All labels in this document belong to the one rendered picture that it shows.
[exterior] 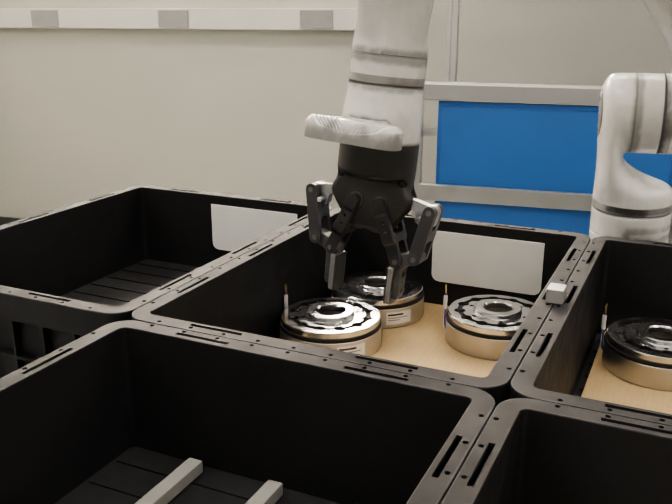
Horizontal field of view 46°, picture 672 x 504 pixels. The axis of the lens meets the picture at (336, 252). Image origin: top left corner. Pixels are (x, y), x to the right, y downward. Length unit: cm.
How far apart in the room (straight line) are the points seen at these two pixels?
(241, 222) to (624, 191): 46
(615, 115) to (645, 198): 10
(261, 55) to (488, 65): 101
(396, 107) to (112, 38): 336
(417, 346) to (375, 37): 31
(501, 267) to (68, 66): 346
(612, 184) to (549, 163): 159
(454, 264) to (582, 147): 167
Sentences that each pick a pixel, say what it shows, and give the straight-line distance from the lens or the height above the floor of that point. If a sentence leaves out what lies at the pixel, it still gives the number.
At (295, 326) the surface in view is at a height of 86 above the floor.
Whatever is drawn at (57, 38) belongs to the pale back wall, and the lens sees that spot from 419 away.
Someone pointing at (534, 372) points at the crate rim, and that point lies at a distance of 54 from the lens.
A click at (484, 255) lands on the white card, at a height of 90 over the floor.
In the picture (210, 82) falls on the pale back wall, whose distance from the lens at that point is 378.
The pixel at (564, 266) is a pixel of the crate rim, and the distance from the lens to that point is 76.
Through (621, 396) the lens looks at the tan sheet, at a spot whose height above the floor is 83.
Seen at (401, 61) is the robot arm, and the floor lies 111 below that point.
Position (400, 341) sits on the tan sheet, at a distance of 82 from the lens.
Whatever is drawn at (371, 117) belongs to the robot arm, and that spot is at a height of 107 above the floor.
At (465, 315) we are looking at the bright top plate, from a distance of 81.
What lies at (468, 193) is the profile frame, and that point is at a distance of 257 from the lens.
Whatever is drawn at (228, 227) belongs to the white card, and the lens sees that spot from 103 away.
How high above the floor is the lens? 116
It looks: 17 degrees down
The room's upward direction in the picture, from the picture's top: straight up
